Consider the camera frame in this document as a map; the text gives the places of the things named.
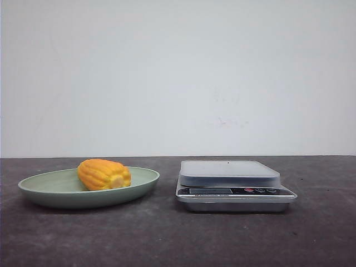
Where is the yellow toy corn cob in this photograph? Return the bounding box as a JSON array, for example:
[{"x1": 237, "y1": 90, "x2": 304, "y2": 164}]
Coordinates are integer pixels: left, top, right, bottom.
[{"x1": 77, "y1": 159, "x2": 131, "y2": 191}]

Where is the silver digital kitchen scale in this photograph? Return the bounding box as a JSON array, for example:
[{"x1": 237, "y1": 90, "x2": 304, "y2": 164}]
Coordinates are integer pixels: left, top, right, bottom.
[{"x1": 176, "y1": 160, "x2": 298, "y2": 212}]

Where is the pale green oval plate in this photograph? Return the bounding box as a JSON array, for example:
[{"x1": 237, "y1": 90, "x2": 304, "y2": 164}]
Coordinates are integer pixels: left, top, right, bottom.
[{"x1": 18, "y1": 166, "x2": 160, "y2": 209}]

